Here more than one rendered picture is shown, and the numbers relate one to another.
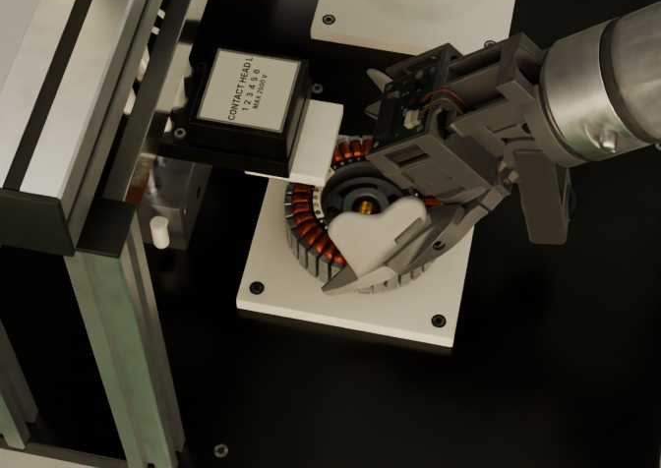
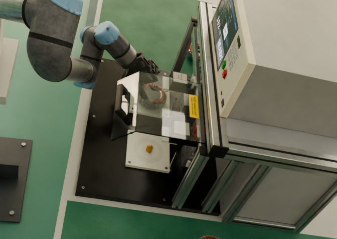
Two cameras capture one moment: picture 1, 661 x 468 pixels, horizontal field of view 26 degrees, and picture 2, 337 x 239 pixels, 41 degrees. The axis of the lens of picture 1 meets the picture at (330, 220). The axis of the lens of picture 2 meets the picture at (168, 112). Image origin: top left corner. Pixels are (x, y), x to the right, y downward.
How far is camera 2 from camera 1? 1.76 m
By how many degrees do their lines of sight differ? 75
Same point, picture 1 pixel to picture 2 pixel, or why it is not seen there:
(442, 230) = not seen: hidden behind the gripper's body
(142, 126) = (194, 32)
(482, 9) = (134, 141)
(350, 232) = not seen: hidden behind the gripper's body
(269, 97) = (176, 76)
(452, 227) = not seen: hidden behind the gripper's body
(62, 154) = (202, 5)
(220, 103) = (183, 76)
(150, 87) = (195, 36)
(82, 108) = (202, 9)
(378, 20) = (156, 138)
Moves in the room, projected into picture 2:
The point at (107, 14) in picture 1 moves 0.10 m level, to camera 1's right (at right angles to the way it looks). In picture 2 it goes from (204, 18) to (177, 15)
